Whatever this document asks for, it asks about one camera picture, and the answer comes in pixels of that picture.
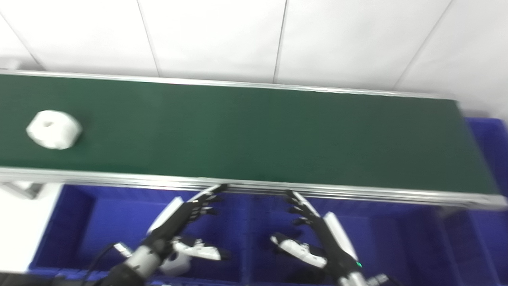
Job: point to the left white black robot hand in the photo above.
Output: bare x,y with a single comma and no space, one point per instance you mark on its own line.
180,220

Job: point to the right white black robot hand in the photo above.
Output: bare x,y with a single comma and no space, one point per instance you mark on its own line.
323,234

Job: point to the white hexagonal part with hole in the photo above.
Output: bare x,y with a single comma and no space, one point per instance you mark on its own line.
177,265
53,129

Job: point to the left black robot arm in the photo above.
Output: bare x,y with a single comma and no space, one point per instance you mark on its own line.
131,264

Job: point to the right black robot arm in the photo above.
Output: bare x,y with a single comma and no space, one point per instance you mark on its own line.
361,279

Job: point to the blue plastic bin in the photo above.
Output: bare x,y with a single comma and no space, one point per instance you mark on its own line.
107,222
381,238
490,139

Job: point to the green conveyor belt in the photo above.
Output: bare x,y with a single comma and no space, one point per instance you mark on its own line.
119,178
254,131

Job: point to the grey conveyor support leg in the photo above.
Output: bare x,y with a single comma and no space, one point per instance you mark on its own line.
22,189

